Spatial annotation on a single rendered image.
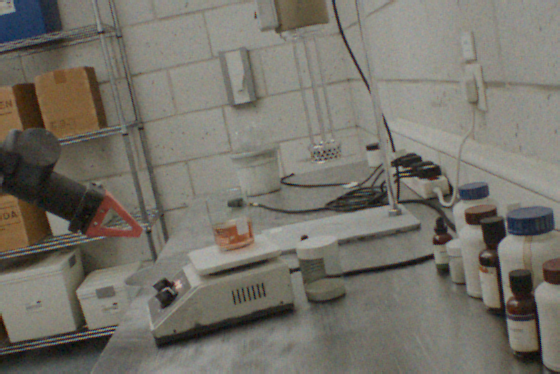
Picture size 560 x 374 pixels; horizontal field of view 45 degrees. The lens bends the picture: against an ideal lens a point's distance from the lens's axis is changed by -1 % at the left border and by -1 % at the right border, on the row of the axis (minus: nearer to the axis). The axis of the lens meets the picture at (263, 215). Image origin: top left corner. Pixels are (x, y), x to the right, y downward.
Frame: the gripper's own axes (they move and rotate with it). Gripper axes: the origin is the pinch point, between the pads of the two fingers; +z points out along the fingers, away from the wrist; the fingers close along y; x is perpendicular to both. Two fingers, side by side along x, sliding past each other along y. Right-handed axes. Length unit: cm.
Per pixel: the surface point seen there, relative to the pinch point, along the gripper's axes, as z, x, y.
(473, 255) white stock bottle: 34.5, -18.7, -27.3
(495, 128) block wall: 50, -42, 9
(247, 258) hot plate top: 13.4, -4.8, -12.4
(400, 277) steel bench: 35.5, -11.7, -11.8
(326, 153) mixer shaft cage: 27.8, -25.0, 21.1
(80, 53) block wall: -30, -29, 243
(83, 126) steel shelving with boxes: -14, -1, 207
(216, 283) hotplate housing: 11.0, -0.1, -13.0
